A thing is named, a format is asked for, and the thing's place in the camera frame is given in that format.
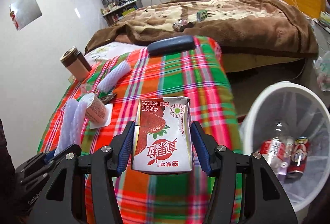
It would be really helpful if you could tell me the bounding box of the red soda can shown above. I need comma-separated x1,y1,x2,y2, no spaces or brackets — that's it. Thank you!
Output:
286,136,309,179

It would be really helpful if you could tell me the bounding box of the clear plastic bottle red cap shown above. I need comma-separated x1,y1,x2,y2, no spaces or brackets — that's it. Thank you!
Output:
259,121,294,179

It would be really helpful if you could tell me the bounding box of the white yogurt cup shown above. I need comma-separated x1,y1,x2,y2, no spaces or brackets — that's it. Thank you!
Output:
80,93,113,129

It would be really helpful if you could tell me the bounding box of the strawberry milk carton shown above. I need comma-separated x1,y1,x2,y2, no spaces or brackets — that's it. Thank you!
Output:
131,96,193,174

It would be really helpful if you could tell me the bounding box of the brown snack wrapper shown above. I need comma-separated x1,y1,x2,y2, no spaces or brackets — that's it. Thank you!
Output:
100,93,117,104

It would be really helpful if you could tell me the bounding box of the white trash bin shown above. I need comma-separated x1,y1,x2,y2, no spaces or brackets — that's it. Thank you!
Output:
240,81,329,213

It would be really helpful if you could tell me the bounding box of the plaid tablecloth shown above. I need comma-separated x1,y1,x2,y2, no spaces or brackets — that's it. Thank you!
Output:
37,35,243,224

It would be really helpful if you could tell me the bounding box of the clear plastic cup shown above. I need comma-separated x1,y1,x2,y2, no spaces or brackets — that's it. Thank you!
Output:
79,83,93,95

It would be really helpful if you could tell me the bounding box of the brown pink lidded mug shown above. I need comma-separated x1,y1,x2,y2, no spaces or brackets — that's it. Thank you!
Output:
60,46,92,81

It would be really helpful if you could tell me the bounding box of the white foam fruit net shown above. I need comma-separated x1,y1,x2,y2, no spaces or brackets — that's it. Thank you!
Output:
97,61,131,93

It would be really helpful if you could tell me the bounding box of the hanging plastic bag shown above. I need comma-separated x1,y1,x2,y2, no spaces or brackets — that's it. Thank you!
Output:
313,51,330,92

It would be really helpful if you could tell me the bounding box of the dark blue glasses case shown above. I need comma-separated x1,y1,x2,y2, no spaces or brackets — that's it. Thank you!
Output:
147,35,195,56

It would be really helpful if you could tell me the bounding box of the brown blanket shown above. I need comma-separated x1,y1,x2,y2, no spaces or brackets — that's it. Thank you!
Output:
84,0,318,58

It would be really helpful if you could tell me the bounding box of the cluttered shelf desk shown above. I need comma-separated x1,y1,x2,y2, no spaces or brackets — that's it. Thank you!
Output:
101,0,143,26

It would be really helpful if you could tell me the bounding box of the small green box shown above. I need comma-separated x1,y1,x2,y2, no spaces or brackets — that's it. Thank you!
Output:
196,9,207,22

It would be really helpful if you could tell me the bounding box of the wall mirror panel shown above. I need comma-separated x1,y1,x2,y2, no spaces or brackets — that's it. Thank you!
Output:
9,0,42,31

